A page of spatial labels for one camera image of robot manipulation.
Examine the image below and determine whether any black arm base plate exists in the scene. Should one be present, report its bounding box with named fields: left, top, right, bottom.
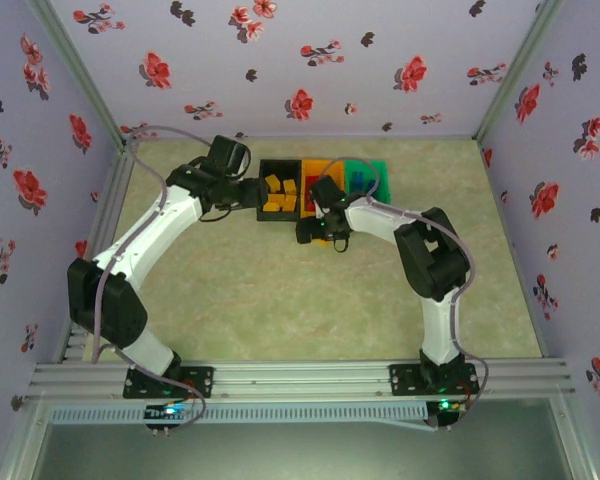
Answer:
left=388, top=362, right=481, bottom=397
left=123, top=364, right=215, bottom=400

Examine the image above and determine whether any grey slotted cable duct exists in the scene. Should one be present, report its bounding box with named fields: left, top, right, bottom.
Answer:
left=48, top=403, right=427, bottom=425

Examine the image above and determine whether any grey left arm cable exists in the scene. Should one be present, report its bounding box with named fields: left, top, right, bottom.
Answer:
left=90, top=124, right=234, bottom=434

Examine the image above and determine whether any yellow plastic bin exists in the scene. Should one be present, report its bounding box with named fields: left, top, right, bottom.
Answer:
left=299, top=158, right=349, bottom=220

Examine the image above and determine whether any lit controller board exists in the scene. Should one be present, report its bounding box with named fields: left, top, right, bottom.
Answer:
left=143, top=402, right=191, bottom=437
left=426, top=398, right=469, bottom=430

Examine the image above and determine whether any aluminium corner post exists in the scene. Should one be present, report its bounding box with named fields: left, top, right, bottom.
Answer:
left=24, top=0, right=131, bottom=151
left=472, top=0, right=566, bottom=144

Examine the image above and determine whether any grey right arm cable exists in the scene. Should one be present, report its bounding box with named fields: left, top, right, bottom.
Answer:
left=307, top=158, right=491, bottom=434

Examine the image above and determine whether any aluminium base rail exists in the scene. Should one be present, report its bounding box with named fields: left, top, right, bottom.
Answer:
left=27, top=357, right=576, bottom=401

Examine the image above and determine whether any black plastic bin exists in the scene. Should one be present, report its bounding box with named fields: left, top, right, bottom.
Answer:
left=256, top=158, right=303, bottom=222

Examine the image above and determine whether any long red lego brick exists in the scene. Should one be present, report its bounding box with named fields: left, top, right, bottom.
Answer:
left=303, top=174, right=321, bottom=216

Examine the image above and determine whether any green plastic bin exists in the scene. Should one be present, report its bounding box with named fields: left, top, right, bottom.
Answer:
left=343, top=159, right=394, bottom=206

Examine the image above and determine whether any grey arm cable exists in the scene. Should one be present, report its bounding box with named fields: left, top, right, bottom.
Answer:
left=90, top=124, right=234, bottom=434
left=307, top=158, right=491, bottom=434

